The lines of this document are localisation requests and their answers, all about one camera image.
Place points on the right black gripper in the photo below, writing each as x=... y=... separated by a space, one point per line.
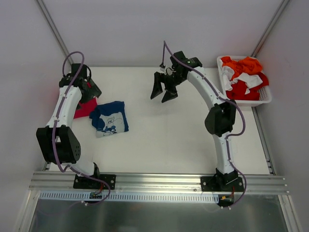
x=167 y=79

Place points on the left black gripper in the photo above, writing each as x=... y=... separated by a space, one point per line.
x=92 y=89

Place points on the pink t-shirt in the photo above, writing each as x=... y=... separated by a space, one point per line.
x=85 y=109

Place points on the navy blue t-shirt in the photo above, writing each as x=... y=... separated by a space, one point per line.
x=109 y=119

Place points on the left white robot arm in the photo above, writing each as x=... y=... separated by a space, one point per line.
x=78 y=95

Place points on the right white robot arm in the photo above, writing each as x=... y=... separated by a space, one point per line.
x=222 y=112

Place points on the red t-shirt in basket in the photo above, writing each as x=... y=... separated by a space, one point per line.
x=254 y=94

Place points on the white t-shirt in basket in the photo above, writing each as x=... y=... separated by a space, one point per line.
x=242 y=84

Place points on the orange t-shirt in basket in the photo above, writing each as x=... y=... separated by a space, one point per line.
x=247 y=65

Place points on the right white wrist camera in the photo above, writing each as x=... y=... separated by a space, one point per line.
x=168 y=71

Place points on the left aluminium corner post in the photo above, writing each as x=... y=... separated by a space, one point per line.
x=52 y=26

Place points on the aluminium corner post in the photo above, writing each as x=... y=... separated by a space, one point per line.
x=52 y=26
x=270 y=26

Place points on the right aluminium corner post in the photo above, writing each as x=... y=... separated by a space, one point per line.
x=270 y=26

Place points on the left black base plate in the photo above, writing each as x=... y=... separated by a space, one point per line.
x=81 y=182

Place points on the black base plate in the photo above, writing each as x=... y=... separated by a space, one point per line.
x=216 y=184
x=81 y=182

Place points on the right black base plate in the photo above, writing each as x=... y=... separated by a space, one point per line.
x=216 y=184

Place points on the aluminium mounting rail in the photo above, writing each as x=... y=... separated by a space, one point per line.
x=161 y=183

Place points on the white slotted cable duct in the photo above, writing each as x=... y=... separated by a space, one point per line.
x=129 y=197

